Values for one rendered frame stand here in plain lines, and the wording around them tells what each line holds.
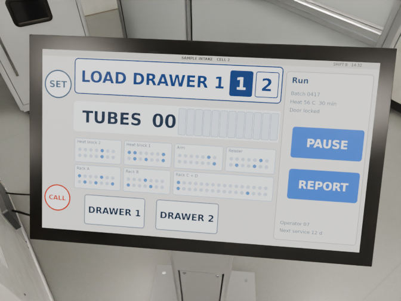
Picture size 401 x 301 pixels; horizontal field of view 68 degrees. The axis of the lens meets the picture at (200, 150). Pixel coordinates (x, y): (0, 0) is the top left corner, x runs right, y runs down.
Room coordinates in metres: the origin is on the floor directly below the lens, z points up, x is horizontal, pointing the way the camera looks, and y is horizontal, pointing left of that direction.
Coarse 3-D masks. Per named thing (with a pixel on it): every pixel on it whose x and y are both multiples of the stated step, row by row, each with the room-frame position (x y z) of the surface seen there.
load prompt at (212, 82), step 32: (96, 64) 0.39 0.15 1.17; (128, 64) 0.39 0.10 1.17; (160, 64) 0.38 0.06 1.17; (192, 64) 0.38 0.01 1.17; (224, 64) 0.38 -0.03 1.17; (128, 96) 0.36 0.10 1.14; (160, 96) 0.35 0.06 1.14; (192, 96) 0.35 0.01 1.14; (224, 96) 0.35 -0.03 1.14; (256, 96) 0.35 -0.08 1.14
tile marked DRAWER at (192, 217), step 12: (156, 204) 0.25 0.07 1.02; (168, 204) 0.25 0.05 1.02; (180, 204) 0.25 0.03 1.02; (192, 204) 0.25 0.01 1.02; (204, 204) 0.25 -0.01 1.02; (216, 204) 0.25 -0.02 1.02; (156, 216) 0.24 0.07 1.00; (168, 216) 0.24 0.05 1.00; (180, 216) 0.24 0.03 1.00; (192, 216) 0.24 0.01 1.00; (204, 216) 0.24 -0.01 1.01; (216, 216) 0.24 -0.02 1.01; (156, 228) 0.23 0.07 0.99; (168, 228) 0.23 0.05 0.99; (180, 228) 0.23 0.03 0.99; (192, 228) 0.23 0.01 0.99; (204, 228) 0.23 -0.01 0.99; (216, 228) 0.23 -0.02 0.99
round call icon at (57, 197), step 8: (48, 184) 0.28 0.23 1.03; (56, 184) 0.28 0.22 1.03; (64, 184) 0.28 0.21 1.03; (48, 192) 0.27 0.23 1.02; (56, 192) 0.27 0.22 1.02; (64, 192) 0.27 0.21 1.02; (48, 200) 0.26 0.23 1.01; (56, 200) 0.26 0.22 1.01; (64, 200) 0.26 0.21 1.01; (48, 208) 0.26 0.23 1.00; (56, 208) 0.25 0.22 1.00; (64, 208) 0.25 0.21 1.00
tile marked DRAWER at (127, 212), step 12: (84, 204) 0.26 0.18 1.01; (96, 204) 0.26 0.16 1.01; (108, 204) 0.26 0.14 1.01; (120, 204) 0.25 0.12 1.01; (132, 204) 0.25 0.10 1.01; (144, 204) 0.25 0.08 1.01; (84, 216) 0.25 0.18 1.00; (96, 216) 0.24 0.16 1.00; (108, 216) 0.24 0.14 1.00; (120, 216) 0.24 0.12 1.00; (132, 216) 0.24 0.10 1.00; (144, 216) 0.24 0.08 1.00; (144, 228) 0.23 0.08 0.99
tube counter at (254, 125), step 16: (160, 112) 0.34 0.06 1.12; (176, 112) 0.34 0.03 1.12; (192, 112) 0.34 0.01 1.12; (208, 112) 0.34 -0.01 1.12; (224, 112) 0.34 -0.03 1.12; (240, 112) 0.33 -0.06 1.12; (256, 112) 0.33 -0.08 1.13; (272, 112) 0.33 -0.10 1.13; (160, 128) 0.33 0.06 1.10; (176, 128) 0.32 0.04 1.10; (192, 128) 0.32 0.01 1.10; (208, 128) 0.32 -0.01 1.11; (224, 128) 0.32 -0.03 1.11; (240, 128) 0.32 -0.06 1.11; (256, 128) 0.32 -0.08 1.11; (272, 128) 0.32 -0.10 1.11
